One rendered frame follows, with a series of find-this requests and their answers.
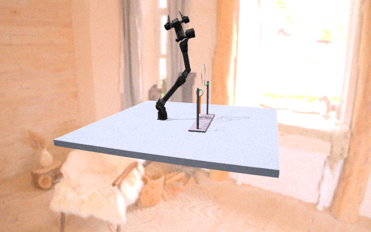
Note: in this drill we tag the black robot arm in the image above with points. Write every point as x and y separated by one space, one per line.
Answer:
190 33

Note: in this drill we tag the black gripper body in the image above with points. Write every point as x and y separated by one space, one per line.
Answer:
185 20

